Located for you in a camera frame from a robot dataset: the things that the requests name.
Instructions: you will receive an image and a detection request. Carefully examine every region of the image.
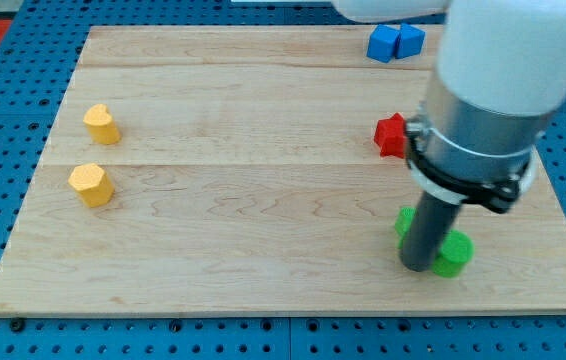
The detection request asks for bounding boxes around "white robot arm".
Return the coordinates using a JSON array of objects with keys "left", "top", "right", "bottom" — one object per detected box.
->
[{"left": 333, "top": 0, "right": 566, "bottom": 189}]

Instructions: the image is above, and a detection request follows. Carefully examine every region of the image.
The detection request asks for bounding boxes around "wooden board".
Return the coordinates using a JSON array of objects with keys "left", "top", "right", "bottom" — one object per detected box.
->
[{"left": 0, "top": 25, "right": 566, "bottom": 318}]

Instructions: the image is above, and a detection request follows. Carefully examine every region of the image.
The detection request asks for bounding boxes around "red star block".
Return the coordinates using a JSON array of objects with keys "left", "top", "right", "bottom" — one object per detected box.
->
[{"left": 373, "top": 113, "right": 406, "bottom": 159}]

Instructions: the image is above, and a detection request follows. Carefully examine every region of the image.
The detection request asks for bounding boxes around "green block behind tool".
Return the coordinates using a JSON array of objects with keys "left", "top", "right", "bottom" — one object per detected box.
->
[{"left": 394, "top": 207, "right": 416, "bottom": 249}]

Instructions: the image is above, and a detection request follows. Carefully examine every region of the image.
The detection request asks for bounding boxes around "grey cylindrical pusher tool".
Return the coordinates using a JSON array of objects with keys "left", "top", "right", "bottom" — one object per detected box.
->
[{"left": 399, "top": 192, "right": 461, "bottom": 272}]

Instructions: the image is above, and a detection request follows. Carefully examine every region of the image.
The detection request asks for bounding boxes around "blue cube block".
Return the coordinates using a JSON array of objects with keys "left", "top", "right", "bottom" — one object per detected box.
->
[{"left": 366, "top": 25, "right": 400, "bottom": 63}]

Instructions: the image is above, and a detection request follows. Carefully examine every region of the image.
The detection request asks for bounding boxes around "green cylinder block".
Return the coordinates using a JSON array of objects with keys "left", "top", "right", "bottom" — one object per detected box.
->
[{"left": 431, "top": 230, "right": 474, "bottom": 278}]

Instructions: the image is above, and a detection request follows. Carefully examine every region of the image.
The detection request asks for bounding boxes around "yellow heart block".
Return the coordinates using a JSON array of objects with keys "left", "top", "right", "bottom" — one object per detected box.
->
[{"left": 83, "top": 104, "right": 121, "bottom": 145}]

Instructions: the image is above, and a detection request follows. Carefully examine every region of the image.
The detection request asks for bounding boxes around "blue pentagon block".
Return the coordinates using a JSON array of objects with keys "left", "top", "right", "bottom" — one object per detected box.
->
[{"left": 395, "top": 23, "right": 426, "bottom": 59}]

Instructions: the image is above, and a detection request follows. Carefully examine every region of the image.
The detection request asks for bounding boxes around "yellow hexagon block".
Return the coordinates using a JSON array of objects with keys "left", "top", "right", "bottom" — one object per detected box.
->
[{"left": 68, "top": 163, "right": 114, "bottom": 208}]

